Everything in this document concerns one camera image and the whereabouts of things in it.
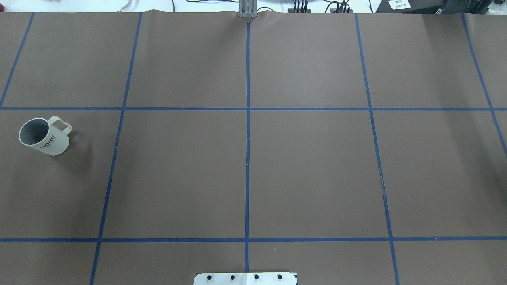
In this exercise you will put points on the white mug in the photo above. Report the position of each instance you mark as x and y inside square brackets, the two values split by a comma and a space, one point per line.
[49, 136]

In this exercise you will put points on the white camera pedestal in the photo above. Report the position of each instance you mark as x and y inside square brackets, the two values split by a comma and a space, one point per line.
[247, 278]

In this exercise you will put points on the black computer monitor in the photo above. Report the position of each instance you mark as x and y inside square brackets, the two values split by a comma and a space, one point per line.
[433, 6]

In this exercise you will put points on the aluminium frame post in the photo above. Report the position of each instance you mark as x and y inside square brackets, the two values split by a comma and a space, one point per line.
[247, 9]

